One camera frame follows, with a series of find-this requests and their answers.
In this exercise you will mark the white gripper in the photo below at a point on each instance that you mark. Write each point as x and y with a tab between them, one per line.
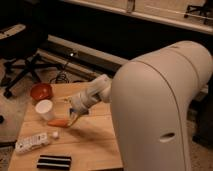
80	103

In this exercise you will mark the orange carrot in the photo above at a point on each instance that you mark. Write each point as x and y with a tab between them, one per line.
58	123

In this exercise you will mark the white cup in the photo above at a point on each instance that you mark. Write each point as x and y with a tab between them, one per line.
45	109

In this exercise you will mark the black office chair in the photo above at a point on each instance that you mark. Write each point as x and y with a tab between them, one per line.
20	37

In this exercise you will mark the metal floor rail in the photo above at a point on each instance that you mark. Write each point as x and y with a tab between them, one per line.
81	59

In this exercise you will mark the red bowl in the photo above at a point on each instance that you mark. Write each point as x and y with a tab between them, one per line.
41	91

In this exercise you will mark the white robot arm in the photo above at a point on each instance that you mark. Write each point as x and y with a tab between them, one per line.
149	97

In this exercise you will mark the black striped block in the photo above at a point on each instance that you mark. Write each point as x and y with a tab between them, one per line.
54	162

